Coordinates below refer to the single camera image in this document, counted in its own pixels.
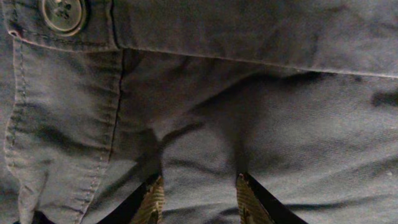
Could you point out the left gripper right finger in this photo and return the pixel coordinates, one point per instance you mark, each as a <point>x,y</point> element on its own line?
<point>258,206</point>

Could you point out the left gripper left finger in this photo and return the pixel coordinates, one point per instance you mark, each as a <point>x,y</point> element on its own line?
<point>143,206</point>

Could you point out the navy blue shorts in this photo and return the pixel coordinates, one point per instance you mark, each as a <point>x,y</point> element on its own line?
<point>97,96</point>

